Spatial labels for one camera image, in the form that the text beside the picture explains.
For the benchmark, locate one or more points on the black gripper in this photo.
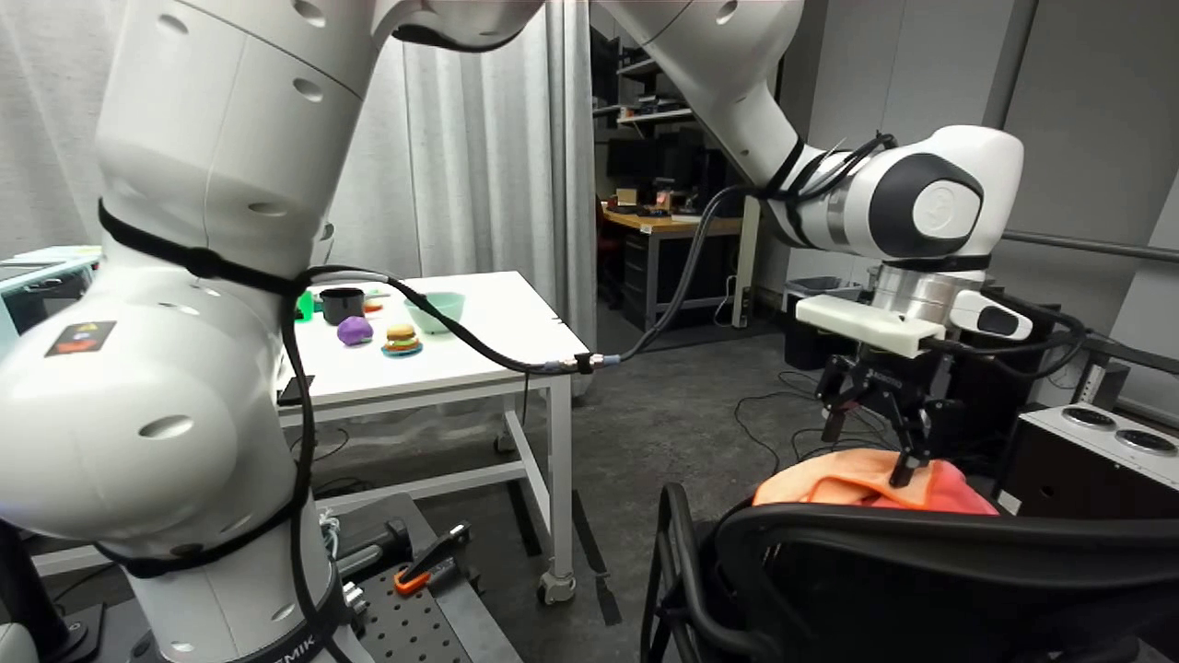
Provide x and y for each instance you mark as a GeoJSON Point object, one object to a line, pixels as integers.
{"type": "Point", "coordinates": [890, 378]}

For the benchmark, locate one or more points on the pink shirt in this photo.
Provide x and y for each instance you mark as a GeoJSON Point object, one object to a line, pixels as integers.
{"type": "Point", "coordinates": [958, 490]}

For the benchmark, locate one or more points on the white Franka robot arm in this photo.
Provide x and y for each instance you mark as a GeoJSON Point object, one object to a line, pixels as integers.
{"type": "Point", "coordinates": [207, 148]}

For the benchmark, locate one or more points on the cream cloth with orange edge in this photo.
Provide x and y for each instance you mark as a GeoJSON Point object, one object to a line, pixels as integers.
{"type": "Point", "coordinates": [814, 479]}

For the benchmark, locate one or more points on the black mesh office chair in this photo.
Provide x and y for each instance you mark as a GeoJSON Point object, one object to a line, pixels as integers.
{"type": "Point", "coordinates": [924, 590]}

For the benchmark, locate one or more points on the black equipment stand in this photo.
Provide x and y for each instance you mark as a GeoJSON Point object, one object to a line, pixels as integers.
{"type": "Point", "coordinates": [983, 406]}

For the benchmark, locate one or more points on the wooden desk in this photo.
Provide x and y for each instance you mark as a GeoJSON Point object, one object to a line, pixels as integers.
{"type": "Point", "coordinates": [666, 224]}

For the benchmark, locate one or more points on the dark storage shelving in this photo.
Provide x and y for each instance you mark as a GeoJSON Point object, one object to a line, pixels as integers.
{"type": "Point", "coordinates": [651, 115]}

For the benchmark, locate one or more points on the white table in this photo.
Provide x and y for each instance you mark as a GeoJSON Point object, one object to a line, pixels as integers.
{"type": "Point", "coordinates": [493, 318]}

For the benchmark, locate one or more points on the grey pillar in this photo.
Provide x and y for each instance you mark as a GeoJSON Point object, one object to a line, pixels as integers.
{"type": "Point", "coordinates": [574, 148]}

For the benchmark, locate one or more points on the translucent green container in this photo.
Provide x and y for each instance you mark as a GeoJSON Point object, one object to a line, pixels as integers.
{"type": "Point", "coordinates": [440, 310]}

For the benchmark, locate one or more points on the toy burger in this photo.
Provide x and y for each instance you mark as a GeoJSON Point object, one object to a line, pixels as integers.
{"type": "Point", "coordinates": [403, 339]}

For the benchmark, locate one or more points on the white curtain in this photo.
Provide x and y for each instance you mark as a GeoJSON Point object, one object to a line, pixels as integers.
{"type": "Point", "coordinates": [465, 159]}

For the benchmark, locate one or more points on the black perforated breadboard plate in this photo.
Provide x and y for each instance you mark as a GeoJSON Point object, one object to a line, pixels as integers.
{"type": "Point", "coordinates": [419, 633]}

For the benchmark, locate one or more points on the purple toy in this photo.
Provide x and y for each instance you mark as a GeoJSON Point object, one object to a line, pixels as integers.
{"type": "Point", "coordinates": [354, 328]}

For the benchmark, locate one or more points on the black cup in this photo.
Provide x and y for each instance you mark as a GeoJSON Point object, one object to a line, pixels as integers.
{"type": "Point", "coordinates": [343, 305]}

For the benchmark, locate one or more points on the green cup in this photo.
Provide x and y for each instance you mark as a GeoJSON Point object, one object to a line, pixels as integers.
{"type": "Point", "coordinates": [308, 307]}

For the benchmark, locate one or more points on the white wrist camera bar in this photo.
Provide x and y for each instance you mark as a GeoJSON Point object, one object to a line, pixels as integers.
{"type": "Point", "coordinates": [860, 321]}

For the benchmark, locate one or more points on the white black camera module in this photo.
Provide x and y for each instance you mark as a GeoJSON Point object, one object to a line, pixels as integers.
{"type": "Point", "coordinates": [989, 313]}

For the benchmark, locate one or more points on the grey wall handrail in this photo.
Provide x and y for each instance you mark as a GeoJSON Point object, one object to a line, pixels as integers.
{"type": "Point", "coordinates": [1108, 245]}

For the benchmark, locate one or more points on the grey pegboard base plate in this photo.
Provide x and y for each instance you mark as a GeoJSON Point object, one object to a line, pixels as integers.
{"type": "Point", "coordinates": [483, 629]}

